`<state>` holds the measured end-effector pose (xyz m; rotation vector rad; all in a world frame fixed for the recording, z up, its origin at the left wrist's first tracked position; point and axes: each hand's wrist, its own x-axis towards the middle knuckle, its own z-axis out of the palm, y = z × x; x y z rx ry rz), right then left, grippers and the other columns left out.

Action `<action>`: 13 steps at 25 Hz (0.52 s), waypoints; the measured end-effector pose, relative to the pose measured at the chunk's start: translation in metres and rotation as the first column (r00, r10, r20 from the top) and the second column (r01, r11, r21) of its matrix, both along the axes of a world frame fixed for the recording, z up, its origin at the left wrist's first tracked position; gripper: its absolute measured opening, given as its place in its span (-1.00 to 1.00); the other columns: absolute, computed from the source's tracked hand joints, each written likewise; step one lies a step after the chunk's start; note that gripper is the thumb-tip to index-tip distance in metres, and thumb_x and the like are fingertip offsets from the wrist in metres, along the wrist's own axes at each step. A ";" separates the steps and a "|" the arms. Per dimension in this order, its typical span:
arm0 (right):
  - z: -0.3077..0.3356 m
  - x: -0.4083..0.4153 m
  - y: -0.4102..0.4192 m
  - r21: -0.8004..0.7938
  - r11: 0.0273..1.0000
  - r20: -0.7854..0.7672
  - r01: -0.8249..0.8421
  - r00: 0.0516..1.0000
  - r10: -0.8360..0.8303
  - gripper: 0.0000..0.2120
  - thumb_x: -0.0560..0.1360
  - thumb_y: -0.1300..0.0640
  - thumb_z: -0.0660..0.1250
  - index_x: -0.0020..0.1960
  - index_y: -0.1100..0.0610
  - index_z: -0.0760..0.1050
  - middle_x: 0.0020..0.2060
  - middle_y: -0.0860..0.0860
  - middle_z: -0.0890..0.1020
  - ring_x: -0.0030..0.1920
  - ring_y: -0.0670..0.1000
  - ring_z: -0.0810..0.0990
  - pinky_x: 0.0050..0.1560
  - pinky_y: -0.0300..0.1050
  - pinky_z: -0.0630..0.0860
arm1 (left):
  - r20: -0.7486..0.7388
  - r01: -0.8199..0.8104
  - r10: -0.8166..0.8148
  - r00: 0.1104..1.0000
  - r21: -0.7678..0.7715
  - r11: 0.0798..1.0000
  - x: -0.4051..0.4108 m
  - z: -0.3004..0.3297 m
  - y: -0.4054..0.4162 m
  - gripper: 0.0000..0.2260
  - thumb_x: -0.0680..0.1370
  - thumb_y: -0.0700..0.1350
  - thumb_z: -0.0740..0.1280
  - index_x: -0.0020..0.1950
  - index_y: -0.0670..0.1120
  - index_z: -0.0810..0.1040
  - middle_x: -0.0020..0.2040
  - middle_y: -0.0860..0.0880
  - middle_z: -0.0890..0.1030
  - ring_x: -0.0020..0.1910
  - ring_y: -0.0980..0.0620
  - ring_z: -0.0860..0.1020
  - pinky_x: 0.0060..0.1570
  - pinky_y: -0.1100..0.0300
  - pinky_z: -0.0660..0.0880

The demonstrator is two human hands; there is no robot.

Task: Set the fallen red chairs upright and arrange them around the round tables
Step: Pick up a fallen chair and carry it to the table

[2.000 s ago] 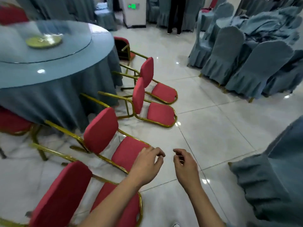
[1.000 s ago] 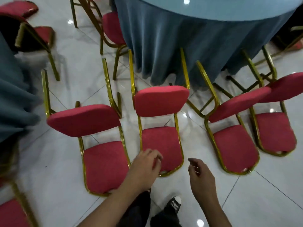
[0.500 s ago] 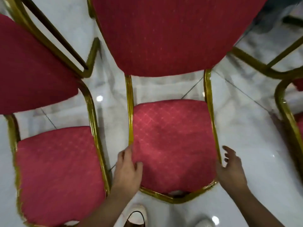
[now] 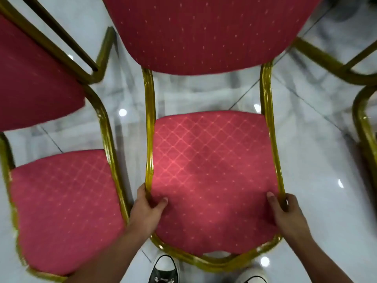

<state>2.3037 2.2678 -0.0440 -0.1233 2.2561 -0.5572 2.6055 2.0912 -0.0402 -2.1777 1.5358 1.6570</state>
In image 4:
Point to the person's left hand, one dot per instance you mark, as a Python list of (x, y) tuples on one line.
[(144, 215)]

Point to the person's right hand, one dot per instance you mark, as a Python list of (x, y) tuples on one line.
[(290, 221)]

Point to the red chair gold frame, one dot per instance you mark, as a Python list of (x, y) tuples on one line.
[(212, 162), (360, 123), (64, 209)]

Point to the person's left forearm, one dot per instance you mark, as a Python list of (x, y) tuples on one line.
[(112, 259)]

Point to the person's right forearm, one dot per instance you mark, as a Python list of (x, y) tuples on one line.
[(321, 265)]

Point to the black white canvas sneaker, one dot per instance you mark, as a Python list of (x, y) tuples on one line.
[(165, 268), (251, 277)]

